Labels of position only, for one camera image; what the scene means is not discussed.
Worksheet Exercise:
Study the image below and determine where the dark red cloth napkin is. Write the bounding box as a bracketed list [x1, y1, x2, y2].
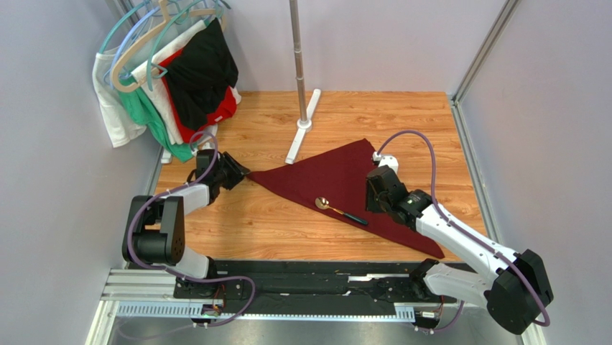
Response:
[247, 139, 445, 259]

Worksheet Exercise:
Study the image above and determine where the gold spoon green handle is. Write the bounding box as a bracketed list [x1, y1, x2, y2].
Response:
[315, 197, 368, 226]

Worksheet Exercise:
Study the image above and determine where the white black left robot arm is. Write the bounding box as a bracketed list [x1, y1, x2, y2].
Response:
[121, 149, 251, 282]

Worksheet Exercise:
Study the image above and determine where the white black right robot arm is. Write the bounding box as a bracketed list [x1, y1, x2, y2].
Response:
[366, 166, 554, 335]

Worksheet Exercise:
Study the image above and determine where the red shirt on hanger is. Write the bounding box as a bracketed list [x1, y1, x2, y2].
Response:
[159, 48, 238, 142]

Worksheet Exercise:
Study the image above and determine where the metal pole white base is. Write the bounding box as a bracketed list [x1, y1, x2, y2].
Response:
[284, 0, 321, 165]

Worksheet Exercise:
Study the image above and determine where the black shirt on hanger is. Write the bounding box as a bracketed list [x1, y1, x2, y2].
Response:
[164, 19, 238, 132]

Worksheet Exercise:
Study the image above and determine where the white shirt on hanger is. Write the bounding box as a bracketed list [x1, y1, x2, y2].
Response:
[92, 21, 205, 148]

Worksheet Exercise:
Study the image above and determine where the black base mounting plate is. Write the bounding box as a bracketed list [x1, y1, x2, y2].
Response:
[167, 259, 457, 317]

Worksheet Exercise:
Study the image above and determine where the green shirt on hanger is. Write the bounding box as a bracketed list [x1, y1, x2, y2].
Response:
[119, 88, 193, 162]

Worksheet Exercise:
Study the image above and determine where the teal clothes hanger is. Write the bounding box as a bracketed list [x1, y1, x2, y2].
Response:
[98, 0, 231, 92]

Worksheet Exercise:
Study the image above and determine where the beige clothes hanger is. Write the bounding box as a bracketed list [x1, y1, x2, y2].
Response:
[110, 0, 226, 93]

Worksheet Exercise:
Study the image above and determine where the light blue clothes hanger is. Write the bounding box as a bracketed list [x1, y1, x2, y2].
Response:
[99, 1, 159, 88]

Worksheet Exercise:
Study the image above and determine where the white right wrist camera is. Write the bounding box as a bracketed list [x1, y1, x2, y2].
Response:
[372, 152, 399, 173]

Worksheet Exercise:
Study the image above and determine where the aluminium corner post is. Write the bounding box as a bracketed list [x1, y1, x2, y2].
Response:
[452, 0, 521, 104]

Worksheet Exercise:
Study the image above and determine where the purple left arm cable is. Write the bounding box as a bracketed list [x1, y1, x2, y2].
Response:
[116, 131, 258, 341]

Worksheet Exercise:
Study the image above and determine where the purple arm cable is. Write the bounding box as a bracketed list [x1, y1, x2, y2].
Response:
[376, 129, 552, 334]
[116, 131, 258, 341]

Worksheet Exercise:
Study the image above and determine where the aluminium frame rail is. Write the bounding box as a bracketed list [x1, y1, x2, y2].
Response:
[87, 260, 541, 344]

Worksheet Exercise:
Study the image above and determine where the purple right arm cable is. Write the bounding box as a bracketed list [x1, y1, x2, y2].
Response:
[376, 129, 552, 334]

